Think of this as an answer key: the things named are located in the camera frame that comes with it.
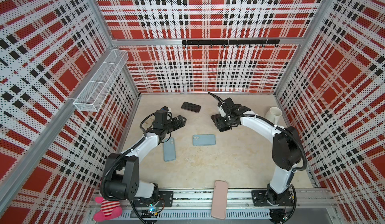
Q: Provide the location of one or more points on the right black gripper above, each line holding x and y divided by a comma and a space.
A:
219, 123

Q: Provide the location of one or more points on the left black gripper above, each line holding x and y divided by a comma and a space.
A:
176, 124

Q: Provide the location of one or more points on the light blue case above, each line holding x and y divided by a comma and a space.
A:
169, 151
204, 140

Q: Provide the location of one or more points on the black phone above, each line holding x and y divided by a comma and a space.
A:
191, 107
217, 119

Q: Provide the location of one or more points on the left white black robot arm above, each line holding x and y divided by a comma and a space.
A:
121, 179

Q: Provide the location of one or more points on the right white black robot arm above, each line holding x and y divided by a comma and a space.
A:
287, 152

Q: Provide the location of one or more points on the pink phone case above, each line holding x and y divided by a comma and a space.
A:
219, 200

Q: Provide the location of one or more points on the white ceramic mug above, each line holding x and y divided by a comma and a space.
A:
273, 115

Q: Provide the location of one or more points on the pink plush toy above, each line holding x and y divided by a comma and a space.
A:
109, 210

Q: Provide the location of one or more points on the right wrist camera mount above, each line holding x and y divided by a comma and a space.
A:
221, 111

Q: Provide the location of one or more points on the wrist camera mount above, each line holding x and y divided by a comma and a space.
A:
221, 111
165, 108

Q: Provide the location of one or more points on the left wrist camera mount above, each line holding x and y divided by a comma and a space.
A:
165, 108

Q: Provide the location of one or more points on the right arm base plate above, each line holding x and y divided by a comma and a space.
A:
268, 198

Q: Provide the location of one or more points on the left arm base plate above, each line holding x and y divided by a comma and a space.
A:
159, 199

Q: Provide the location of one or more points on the black hook rail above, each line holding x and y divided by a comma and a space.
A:
226, 42

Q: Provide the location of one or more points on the white wire mesh basket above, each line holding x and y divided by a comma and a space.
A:
102, 80

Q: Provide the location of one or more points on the aluminium front rail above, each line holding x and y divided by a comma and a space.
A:
304, 205

